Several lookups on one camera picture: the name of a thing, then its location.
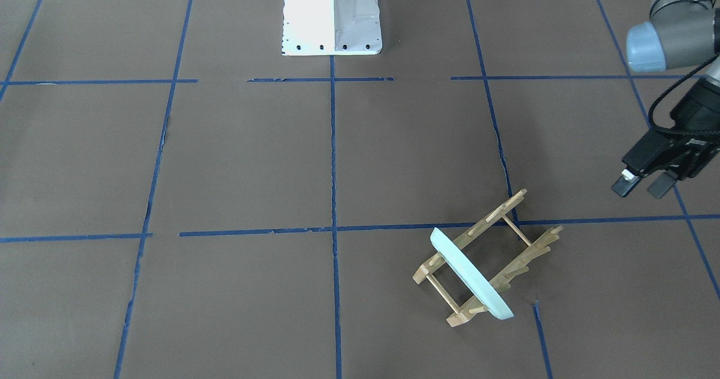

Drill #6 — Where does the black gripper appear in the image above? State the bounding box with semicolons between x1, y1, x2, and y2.
611;80;718;199

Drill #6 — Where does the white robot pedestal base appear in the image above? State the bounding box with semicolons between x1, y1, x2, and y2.
281;0;383;56

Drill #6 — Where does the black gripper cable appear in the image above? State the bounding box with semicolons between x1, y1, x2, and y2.
648;0;720;141

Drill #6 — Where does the wooden dish rack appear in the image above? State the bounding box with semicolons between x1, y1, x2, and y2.
412;189;563;327

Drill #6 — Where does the light green ceramic plate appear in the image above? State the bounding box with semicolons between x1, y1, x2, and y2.
430;228;514;320

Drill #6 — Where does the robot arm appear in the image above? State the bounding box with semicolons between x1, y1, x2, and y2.
612;0;719;198

